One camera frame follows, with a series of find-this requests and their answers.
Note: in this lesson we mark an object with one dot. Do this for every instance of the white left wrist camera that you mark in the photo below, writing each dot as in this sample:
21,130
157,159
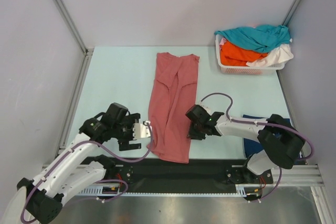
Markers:
141,130

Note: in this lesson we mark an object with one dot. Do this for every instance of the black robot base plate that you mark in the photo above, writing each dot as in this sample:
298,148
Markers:
199,176

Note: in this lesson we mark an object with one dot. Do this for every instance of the white plastic laundry basket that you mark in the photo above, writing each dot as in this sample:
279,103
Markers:
243,70

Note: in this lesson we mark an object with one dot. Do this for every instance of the aluminium frame post left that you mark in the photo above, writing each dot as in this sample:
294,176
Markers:
63,10

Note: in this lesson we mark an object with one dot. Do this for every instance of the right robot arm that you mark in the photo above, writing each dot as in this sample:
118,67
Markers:
281,143

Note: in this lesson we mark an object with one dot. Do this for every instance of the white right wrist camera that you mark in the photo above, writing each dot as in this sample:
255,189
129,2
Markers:
207,109

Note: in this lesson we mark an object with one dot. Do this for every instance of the folded navy blue shirt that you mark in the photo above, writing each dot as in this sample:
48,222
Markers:
251,147

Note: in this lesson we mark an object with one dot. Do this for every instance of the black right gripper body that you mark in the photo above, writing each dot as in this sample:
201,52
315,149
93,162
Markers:
196,132

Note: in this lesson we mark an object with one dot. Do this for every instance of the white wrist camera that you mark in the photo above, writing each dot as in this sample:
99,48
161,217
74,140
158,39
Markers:
141,130
207,109

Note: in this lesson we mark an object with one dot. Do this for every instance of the pink polo shirt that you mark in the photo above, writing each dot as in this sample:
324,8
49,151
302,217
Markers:
173,94

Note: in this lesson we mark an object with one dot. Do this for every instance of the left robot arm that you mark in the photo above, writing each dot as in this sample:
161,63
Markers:
48,192

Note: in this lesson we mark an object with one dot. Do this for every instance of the white t shirt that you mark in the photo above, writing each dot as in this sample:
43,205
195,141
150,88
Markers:
281,54

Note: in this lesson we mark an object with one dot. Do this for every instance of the orange t shirt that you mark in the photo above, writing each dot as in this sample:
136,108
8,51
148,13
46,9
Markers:
231,55

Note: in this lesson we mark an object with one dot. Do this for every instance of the white slotted cable duct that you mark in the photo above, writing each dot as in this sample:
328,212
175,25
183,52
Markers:
110,191

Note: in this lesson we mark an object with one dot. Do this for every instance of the aluminium frame rail front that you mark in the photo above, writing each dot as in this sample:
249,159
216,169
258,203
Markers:
298,176

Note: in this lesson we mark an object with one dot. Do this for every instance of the teal t shirt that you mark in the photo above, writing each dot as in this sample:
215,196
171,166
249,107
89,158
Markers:
262,39

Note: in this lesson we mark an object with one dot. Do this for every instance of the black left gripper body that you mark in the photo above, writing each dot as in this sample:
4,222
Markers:
124,131

